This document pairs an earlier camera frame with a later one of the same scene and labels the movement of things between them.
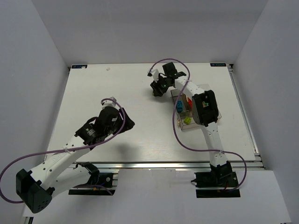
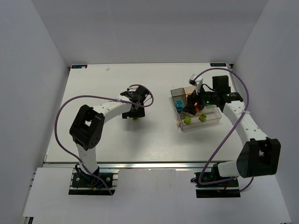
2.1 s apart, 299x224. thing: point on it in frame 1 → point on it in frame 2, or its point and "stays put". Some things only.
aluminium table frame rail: [248, 164] stays put
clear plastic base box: [181, 116] stays put
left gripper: [126, 122] → [133, 113]
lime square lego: [188, 120] stays put
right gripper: [158, 88] → [199, 101]
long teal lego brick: [180, 106] stays put
